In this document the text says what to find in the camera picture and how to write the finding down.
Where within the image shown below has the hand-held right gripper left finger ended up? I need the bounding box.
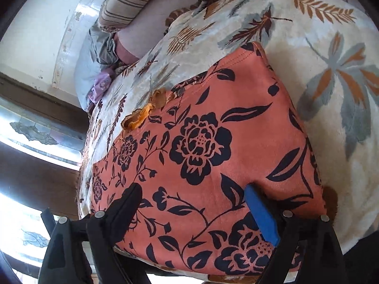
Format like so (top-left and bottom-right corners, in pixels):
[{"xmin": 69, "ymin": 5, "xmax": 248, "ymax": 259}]
[{"xmin": 38, "ymin": 182, "xmax": 143, "ymax": 284}]

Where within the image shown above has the grey blue crumpled cloth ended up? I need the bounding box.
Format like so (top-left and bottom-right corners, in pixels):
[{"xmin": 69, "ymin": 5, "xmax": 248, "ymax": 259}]
[{"xmin": 72, "ymin": 24, "xmax": 122, "ymax": 110}]

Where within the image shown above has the orange floral top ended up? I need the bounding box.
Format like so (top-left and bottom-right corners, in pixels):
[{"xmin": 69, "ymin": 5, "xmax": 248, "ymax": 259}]
[{"xmin": 89, "ymin": 41, "xmax": 328, "ymax": 277}]

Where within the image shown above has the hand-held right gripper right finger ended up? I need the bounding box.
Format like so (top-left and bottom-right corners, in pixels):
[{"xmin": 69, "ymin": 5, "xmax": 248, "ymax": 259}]
[{"xmin": 244, "ymin": 184, "xmax": 349, "ymax": 284}]

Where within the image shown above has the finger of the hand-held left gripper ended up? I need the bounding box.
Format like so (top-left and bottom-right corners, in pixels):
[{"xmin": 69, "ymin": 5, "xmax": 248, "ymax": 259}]
[{"xmin": 41, "ymin": 208, "xmax": 57, "ymax": 230}]

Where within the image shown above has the stained glass window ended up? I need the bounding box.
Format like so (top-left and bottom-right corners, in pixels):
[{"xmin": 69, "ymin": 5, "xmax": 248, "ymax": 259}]
[{"xmin": 0, "ymin": 96, "xmax": 89, "ymax": 273}]

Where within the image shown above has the mauve bolster cushion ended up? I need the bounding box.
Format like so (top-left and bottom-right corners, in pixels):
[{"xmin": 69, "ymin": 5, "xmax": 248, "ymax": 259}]
[{"xmin": 114, "ymin": 0, "xmax": 220, "ymax": 64}]

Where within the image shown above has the cream leaf-print blanket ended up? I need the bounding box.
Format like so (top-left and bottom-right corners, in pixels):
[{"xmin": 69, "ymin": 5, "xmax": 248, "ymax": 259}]
[{"xmin": 75, "ymin": 0, "xmax": 379, "ymax": 284}]

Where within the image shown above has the lilac floral cloth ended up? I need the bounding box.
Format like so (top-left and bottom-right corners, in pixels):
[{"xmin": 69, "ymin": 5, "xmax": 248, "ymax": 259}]
[{"xmin": 87, "ymin": 69, "xmax": 114, "ymax": 104}]

